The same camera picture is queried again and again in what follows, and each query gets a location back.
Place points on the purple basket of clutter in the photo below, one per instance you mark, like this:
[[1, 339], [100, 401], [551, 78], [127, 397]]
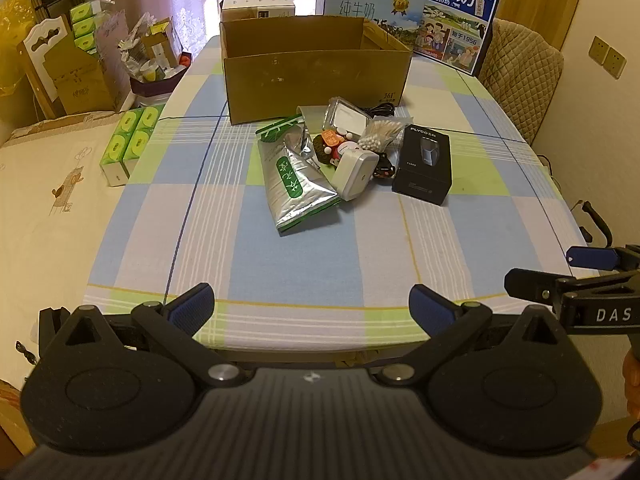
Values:
[[150, 67]]

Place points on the bag of cotton swabs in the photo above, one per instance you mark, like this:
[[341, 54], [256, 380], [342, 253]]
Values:
[[380, 135]]

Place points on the silver green tea bag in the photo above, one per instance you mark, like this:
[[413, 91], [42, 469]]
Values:
[[292, 180]]

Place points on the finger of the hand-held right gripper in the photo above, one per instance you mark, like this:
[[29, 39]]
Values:
[[535, 285], [592, 257]]

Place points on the black toy car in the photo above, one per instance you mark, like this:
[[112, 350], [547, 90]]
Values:
[[385, 166]]

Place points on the illustrated blue milk carton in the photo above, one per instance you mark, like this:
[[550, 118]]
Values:
[[457, 20]]

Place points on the white cartoon print cloth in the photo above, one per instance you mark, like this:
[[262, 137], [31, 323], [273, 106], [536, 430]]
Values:
[[55, 240]]

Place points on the translucent plastic cup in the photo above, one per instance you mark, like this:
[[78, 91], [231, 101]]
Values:
[[312, 117]]

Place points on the gold wall socket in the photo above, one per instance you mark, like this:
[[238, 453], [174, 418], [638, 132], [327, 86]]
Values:
[[607, 57]]

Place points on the stack of green tissue packs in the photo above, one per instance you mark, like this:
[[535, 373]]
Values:
[[85, 27]]

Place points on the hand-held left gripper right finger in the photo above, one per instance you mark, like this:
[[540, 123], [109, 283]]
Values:
[[430, 306]]

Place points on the clear plastic square box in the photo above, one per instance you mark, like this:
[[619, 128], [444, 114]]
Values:
[[347, 117]]

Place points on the brown cardboard box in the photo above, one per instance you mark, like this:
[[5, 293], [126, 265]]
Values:
[[310, 75]]

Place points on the red cat plush toy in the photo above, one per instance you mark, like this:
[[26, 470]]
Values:
[[332, 147]]

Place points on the white printed carton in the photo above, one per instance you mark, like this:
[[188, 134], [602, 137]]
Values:
[[257, 9]]

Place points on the chair with quilted cover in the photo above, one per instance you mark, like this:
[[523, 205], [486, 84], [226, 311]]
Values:
[[525, 75]]

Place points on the black shaver box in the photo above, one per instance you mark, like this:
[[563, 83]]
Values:
[[424, 165]]

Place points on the green tissue multipack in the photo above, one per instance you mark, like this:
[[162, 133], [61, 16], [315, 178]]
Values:
[[131, 142]]

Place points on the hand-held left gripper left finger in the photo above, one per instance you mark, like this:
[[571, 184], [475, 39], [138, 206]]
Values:
[[192, 305]]

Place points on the yellow plastic bag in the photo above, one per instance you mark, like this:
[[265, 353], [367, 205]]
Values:
[[15, 45]]

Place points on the white charger device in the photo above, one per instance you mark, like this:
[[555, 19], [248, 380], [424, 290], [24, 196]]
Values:
[[355, 175]]

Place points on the person's right hand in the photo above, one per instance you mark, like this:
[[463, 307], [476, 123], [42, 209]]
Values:
[[632, 385]]

